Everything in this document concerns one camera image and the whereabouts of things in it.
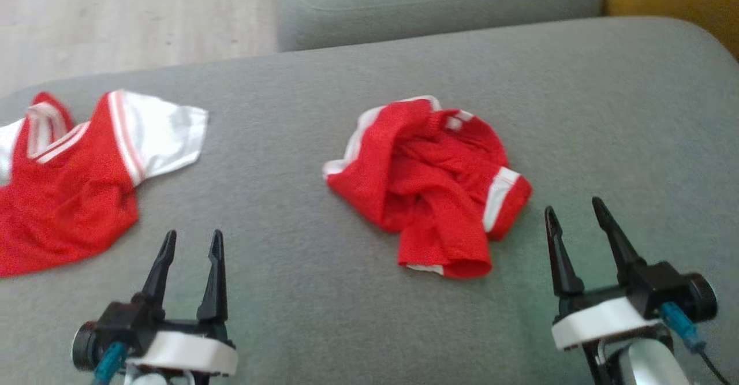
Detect grey sofa backrest cushion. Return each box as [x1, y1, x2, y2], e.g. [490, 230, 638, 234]
[273, 0, 604, 53]

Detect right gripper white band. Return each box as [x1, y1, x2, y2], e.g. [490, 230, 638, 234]
[544, 196, 662, 352]

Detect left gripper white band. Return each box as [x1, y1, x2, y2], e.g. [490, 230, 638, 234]
[124, 229, 238, 377]

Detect large grey sofa chaise cushion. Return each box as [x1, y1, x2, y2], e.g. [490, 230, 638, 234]
[0, 17, 739, 385]

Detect red jersey white sleeves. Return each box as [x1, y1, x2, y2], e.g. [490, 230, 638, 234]
[0, 89, 208, 279]

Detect left arm blue-plug cable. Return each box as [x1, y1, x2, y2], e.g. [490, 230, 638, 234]
[91, 341, 129, 385]

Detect red shorts white trim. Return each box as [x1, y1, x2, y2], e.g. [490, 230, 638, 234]
[322, 95, 533, 279]

